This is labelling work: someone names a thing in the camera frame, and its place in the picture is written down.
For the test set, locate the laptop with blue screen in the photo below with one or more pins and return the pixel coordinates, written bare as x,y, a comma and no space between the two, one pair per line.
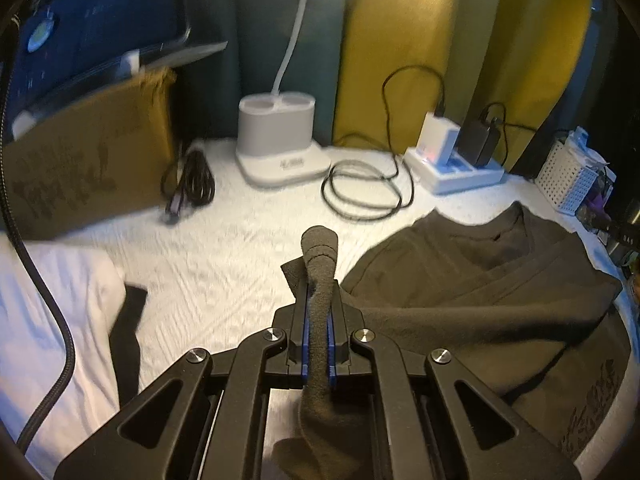
67,41

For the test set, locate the white plastic bag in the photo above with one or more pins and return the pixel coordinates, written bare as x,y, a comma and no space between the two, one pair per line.
576,144

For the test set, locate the white charger adapter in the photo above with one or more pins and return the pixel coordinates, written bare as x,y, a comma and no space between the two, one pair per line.
437,138

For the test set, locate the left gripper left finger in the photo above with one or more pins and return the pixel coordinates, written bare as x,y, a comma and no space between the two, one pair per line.
290,367

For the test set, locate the white desk lamp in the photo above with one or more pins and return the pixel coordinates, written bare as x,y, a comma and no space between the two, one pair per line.
275,145

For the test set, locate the brown cardboard box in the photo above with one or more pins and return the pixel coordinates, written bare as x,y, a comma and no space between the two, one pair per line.
109,154

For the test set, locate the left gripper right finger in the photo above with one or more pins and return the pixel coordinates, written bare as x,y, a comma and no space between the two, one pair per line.
347,356

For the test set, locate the white folded garment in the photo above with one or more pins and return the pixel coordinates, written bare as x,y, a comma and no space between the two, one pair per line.
89,289

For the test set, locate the white plastic basket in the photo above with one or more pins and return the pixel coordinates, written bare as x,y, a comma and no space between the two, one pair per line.
564,181

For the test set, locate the white power strip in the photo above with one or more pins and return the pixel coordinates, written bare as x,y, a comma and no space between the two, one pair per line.
457,175

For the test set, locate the black charger adapter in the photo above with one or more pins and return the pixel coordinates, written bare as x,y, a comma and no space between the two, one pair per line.
477,142

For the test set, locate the dark olive t-shirt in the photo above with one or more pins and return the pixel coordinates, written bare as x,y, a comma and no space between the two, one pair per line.
494,352

